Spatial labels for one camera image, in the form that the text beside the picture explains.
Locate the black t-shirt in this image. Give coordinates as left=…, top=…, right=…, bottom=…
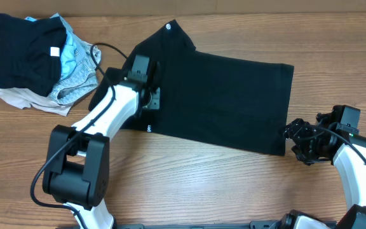
left=89, top=21, right=294, bottom=156

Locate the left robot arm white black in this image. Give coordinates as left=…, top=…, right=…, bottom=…
left=37, top=55, right=161, bottom=228

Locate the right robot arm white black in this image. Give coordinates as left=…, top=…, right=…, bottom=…
left=272, top=105, right=366, bottom=229

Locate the light blue garment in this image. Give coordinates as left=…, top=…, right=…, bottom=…
left=25, top=15, right=76, bottom=84

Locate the beige folded garment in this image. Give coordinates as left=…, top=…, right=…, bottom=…
left=0, top=88, right=74, bottom=116

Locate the folded black garment on pile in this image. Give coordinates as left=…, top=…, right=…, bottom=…
left=0, top=13, right=67, bottom=97

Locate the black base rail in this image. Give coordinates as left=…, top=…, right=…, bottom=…
left=55, top=219, right=282, bottom=229

